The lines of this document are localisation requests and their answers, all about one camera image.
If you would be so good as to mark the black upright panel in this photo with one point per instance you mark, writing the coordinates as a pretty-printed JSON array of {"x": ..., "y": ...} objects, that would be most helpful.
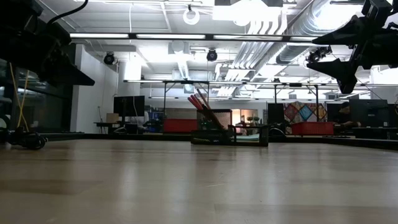
[{"x": 276, "y": 113}]

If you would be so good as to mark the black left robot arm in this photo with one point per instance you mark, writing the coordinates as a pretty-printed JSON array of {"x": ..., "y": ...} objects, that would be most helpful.
[{"x": 18, "y": 37}]

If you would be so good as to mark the overhead light bar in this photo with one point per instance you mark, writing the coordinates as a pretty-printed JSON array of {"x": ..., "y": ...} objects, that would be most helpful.
[{"x": 171, "y": 36}]

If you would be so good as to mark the black ceiling spotlight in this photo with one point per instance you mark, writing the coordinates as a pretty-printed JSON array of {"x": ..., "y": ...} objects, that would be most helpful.
[
  {"x": 317, "y": 55},
  {"x": 109, "y": 58},
  {"x": 211, "y": 55}
]

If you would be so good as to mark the black computer monitor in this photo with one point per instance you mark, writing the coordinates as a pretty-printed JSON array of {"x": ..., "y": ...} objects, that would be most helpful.
[
  {"x": 129, "y": 105},
  {"x": 368, "y": 112}
]

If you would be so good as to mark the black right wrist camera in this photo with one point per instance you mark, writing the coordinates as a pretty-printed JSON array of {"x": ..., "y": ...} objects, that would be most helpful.
[{"x": 376, "y": 7}]

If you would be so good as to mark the colourful patchwork quilt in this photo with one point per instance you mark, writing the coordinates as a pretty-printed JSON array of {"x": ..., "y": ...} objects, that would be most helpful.
[{"x": 304, "y": 112}]

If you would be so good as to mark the blue sticky note pad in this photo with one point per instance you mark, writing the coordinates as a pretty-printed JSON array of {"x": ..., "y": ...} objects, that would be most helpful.
[{"x": 248, "y": 137}]

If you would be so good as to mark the black workstation frame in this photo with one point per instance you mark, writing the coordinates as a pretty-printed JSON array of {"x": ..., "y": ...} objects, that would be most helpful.
[
  {"x": 186, "y": 82},
  {"x": 295, "y": 84}
]

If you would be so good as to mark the red storage bin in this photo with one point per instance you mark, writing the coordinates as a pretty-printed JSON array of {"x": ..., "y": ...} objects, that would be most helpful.
[
  {"x": 312, "y": 128},
  {"x": 180, "y": 126}
]

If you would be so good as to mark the black mesh desk organizer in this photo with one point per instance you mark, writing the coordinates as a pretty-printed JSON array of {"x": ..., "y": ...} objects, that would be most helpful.
[{"x": 202, "y": 141}]

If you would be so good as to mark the orange pencil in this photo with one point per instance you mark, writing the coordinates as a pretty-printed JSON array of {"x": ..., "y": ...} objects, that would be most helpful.
[{"x": 203, "y": 99}]

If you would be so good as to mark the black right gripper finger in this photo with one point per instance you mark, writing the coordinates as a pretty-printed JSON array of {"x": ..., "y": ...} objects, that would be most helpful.
[
  {"x": 343, "y": 71},
  {"x": 345, "y": 35}
]

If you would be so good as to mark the brown cardboard box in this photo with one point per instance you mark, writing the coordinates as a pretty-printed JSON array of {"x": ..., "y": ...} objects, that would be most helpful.
[{"x": 112, "y": 118}]

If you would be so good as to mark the silver ventilation duct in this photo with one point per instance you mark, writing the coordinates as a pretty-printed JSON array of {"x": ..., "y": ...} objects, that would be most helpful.
[{"x": 311, "y": 21}]

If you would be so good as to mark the person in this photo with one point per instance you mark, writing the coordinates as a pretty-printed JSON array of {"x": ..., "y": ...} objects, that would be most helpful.
[{"x": 343, "y": 116}]

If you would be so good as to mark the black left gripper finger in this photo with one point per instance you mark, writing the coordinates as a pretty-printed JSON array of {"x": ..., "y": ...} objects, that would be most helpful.
[{"x": 68, "y": 77}]

